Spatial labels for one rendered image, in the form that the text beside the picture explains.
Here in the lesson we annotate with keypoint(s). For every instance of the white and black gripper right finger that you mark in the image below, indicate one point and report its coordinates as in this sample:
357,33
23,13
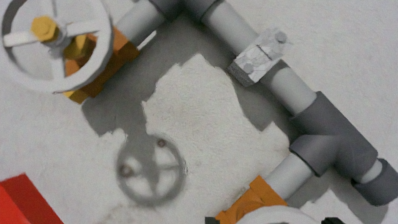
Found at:
332,220

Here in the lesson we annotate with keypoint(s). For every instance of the grey pipe assembly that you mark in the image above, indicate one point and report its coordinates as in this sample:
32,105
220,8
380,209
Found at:
328,137

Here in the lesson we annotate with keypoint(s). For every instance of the red flat box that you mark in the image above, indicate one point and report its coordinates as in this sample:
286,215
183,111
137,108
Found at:
21,202

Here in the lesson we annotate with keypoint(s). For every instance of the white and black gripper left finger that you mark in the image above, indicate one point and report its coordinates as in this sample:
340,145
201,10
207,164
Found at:
211,220

